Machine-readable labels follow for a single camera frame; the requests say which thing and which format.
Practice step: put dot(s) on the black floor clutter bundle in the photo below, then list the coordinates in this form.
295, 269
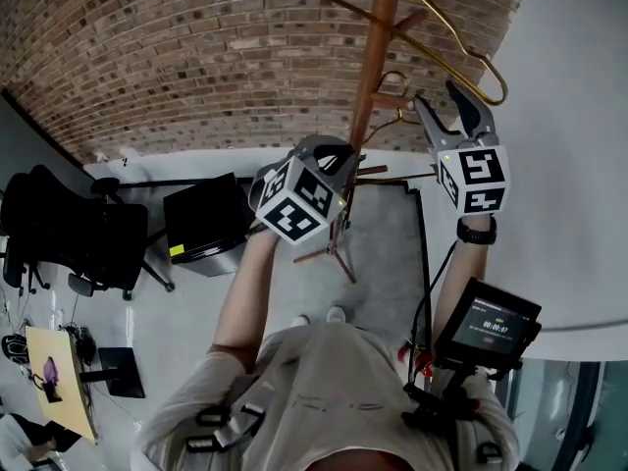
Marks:
15, 347

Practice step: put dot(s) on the person's right forearm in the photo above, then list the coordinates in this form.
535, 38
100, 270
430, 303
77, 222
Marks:
463, 263

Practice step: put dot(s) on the white shoe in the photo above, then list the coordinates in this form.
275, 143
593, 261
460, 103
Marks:
300, 320
338, 314

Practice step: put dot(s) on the yellow wooden board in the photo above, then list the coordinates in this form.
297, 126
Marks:
64, 410

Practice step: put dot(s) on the beige shirt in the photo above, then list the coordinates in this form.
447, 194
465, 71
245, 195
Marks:
324, 390

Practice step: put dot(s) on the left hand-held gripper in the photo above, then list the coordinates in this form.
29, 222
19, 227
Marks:
294, 199

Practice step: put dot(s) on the black wristwatch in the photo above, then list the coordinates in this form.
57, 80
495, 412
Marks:
476, 233

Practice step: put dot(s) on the black flat base plate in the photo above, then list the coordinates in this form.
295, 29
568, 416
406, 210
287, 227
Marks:
121, 372

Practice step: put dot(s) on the black chest mount rig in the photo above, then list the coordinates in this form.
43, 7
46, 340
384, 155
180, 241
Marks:
441, 405

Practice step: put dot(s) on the wooden coat rack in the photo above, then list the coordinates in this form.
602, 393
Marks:
375, 42

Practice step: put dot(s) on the purple object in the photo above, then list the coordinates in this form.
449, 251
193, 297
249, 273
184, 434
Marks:
51, 371

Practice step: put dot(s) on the gold metal clothes hanger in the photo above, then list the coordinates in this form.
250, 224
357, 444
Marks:
444, 64
403, 82

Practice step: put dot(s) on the black cabinet box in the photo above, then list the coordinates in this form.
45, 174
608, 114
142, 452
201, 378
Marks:
206, 219

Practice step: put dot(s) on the black office chair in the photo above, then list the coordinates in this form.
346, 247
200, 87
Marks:
73, 228

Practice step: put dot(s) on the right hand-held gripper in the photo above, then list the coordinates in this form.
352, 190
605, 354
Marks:
478, 174

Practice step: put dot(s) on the person's left forearm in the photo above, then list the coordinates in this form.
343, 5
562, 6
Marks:
250, 292

